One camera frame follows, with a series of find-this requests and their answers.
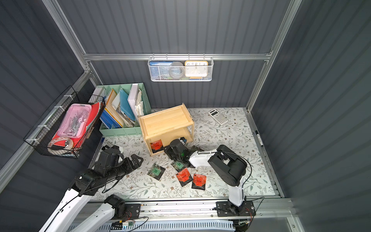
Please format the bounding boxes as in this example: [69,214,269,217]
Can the red tea bag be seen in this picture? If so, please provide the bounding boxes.
[150,140,164,153]
[191,174,207,190]
[176,168,193,187]

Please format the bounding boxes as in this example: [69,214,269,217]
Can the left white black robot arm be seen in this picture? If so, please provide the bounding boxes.
[40,148,144,232]

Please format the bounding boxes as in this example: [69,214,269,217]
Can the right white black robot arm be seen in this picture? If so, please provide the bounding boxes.
[164,139,256,218]

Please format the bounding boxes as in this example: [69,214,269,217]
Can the green tea bag middle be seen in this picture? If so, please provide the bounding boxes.
[171,161,187,172]

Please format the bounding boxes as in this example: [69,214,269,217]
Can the green tea bag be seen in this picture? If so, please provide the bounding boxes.
[147,163,166,180]
[171,161,187,172]

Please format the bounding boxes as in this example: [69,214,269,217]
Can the green tea bag left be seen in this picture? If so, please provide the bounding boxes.
[147,163,166,180]

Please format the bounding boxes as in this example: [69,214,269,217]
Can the wooden two-tier shelf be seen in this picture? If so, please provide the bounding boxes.
[139,104,195,156]

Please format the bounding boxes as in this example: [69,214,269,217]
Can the floral table mat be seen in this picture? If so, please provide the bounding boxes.
[92,108,277,201]

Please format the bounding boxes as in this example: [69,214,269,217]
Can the green file organizer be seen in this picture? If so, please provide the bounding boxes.
[97,83,152,137]

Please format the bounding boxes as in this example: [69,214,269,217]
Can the blue books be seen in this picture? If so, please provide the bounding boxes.
[100,110,121,129]

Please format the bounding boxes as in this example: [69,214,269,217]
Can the clear tape roll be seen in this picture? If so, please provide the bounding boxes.
[47,137,74,154]

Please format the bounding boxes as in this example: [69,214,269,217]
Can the loose paper stack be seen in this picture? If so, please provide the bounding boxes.
[135,89,145,118]

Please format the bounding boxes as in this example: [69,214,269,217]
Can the white calculator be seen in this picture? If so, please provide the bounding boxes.
[208,109,228,125]

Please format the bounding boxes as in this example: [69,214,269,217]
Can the pink plastic case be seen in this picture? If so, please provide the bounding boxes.
[57,103,92,139]

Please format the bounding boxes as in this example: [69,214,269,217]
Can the teal folder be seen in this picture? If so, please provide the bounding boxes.
[119,89,136,121]

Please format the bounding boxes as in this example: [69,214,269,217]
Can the white binder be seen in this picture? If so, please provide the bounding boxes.
[128,84,140,119]

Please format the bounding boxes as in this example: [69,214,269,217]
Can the grey tape roll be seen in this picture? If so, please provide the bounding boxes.
[169,61,184,80]

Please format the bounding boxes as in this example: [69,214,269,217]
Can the blue box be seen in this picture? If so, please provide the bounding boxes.
[148,61,173,81]

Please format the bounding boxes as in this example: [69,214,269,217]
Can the black marker pen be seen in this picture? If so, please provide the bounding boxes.
[255,130,264,147]

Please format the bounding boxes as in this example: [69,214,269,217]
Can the yellow white clock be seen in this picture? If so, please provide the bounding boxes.
[184,61,209,78]

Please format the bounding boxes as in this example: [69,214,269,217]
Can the black wire basket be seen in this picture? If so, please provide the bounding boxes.
[24,88,105,159]

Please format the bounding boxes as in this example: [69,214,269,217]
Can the white wire wall basket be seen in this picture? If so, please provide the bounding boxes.
[147,56,214,82]

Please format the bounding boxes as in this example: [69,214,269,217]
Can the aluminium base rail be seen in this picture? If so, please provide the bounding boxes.
[62,198,293,221]

